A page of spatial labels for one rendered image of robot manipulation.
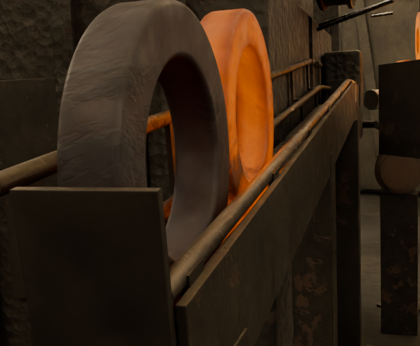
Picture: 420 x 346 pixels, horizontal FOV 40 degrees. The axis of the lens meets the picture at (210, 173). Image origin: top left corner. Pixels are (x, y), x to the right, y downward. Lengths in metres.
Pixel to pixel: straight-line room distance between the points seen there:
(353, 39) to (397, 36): 0.30
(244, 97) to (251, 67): 0.03
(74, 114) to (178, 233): 0.14
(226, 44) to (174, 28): 0.12
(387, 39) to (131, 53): 3.88
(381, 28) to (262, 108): 3.59
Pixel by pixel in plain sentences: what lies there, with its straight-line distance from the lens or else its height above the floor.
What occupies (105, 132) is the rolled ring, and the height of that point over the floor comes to 0.66.
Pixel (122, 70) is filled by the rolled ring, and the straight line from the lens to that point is 0.27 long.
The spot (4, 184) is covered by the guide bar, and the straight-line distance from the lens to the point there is 0.29.
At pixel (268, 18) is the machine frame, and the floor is 0.80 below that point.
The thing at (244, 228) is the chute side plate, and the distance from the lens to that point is 0.36.
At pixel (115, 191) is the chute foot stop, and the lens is 0.25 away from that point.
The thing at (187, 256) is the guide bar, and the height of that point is 0.59.
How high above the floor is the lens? 0.67
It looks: 7 degrees down
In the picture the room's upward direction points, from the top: 2 degrees counter-clockwise
